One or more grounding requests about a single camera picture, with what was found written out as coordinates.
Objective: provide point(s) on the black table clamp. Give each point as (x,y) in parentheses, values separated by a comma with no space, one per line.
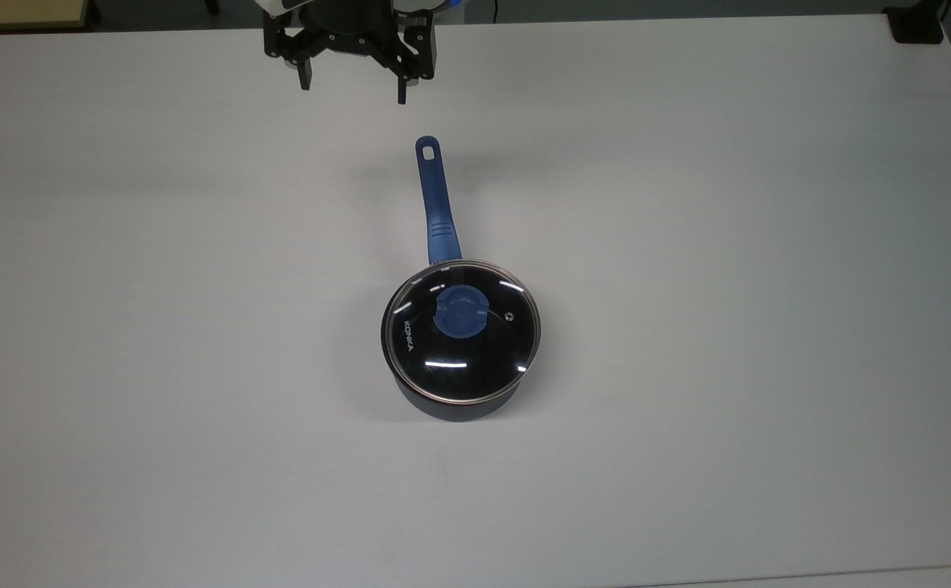
(917,23)

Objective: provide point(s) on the wooden table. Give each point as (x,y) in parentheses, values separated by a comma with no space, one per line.
(20,12)

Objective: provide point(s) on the glass lid with blue knob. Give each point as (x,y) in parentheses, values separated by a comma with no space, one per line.
(461,331)

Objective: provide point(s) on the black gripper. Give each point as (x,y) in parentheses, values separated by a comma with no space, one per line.
(350,33)

